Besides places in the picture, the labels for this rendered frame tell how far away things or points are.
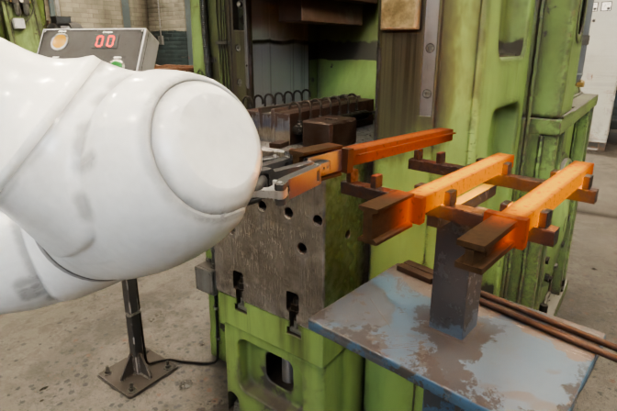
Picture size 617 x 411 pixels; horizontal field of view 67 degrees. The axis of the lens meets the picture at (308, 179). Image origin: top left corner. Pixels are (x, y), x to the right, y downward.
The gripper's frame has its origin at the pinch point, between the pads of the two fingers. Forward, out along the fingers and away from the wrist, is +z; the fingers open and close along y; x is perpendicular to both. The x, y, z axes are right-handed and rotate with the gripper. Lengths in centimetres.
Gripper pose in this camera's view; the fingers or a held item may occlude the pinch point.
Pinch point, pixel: (318, 162)
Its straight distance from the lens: 63.4
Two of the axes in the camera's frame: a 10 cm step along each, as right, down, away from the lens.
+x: -0.1, -9.6, -2.9
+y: 7.4, 1.9, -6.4
